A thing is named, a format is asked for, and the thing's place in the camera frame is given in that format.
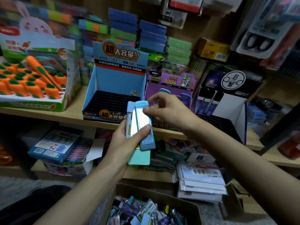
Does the pile of pencil lead cases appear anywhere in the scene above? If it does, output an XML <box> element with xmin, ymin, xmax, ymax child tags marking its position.
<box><xmin>108</xmin><ymin>197</ymin><xmax>188</xmax><ymax>225</ymax></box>

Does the person's left forearm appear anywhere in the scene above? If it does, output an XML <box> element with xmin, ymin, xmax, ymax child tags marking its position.
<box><xmin>35</xmin><ymin>159</ymin><xmax>123</xmax><ymax>225</ymax></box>

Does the blue display box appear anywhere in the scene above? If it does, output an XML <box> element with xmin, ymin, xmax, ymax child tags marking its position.
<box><xmin>82</xmin><ymin>39</ymin><xmax>150</xmax><ymax>124</ymax></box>

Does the person's right hand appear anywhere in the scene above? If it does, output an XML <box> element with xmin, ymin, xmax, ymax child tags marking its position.
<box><xmin>143</xmin><ymin>91</ymin><xmax>200</xmax><ymax>134</ymax></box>

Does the brown cardboard box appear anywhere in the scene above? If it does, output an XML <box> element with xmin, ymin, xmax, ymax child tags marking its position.
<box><xmin>101</xmin><ymin>182</ymin><xmax>203</xmax><ymax>225</ymax></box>

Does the person's left hand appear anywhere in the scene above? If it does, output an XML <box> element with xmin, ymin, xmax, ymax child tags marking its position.
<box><xmin>104</xmin><ymin>123</ymin><xmax>153</xmax><ymax>169</ymax></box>

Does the stack of white packets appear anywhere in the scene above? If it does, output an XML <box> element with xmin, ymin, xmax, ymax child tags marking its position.
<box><xmin>171</xmin><ymin>159</ymin><xmax>229</xmax><ymax>203</ymax></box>

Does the person's right forearm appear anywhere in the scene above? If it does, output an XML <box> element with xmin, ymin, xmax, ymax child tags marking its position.
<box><xmin>190</xmin><ymin>115</ymin><xmax>300</xmax><ymax>225</ymax></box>

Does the purple display box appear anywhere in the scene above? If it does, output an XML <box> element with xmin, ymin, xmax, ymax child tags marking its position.
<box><xmin>143</xmin><ymin>68</ymin><xmax>198</xmax><ymax>129</ymax></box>

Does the hanging white blister package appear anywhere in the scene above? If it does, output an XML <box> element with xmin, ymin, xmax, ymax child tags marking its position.
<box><xmin>237</xmin><ymin>0</ymin><xmax>300</xmax><ymax>59</ymax></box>

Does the black and white display box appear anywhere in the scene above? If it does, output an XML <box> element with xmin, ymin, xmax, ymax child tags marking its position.
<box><xmin>192</xmin><ymin>70</ymin><xmax>263</xmax><ymax>146</ymax></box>

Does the stack of blue packets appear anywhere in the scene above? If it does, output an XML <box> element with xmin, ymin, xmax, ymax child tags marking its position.
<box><xmin>108</xmin><ymin>8</ymin><xmax>167</xmax><ymax>53</ymax></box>

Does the yellow carton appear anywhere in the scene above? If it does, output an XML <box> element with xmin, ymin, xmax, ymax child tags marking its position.
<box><xmin>196</xmin><ymin>37</ymin><xmax>230</xmax><ymax>62</ymax></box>

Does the orange carrot pen display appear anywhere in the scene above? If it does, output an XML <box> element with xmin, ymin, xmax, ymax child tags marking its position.
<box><xmin>0</xmin><ymin>2</ymin><xmax>82</xmax><ymax>113</ymax></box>

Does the stack of green packets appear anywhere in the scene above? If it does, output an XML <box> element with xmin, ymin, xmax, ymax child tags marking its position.
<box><xmin>166</xmin><ymin>36</ymin><xmax>193</xmax><ymax>67</ymax></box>

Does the wooden shelf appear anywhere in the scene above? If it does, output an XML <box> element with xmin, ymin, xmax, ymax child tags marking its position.
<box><xmin>0</xmin><ymin>0</ymin><xmax>300</xmax><ymax>216</ymax></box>

